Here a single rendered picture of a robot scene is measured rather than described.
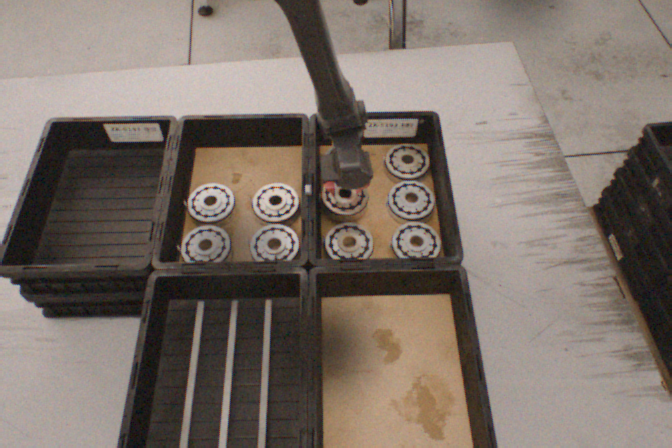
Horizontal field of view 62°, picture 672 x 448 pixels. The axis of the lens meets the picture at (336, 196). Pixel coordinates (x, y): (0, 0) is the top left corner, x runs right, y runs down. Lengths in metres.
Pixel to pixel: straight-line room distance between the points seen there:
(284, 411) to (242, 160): 0.59
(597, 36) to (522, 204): 1.88
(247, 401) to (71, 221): 0.58
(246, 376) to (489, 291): 0.58
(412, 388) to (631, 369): 0.50
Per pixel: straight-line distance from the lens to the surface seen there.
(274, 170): 1.34
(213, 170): 1.36
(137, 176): 1.40
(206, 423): 1.11
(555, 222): 1.51
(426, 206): 1.25
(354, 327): 1.14
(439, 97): 1.70
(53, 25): 3.40
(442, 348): 1.14
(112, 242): 1.32
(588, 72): 3.05
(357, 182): 1.03
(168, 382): 1.15
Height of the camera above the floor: 1.88
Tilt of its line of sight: 55 degrees down
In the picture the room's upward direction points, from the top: straight up
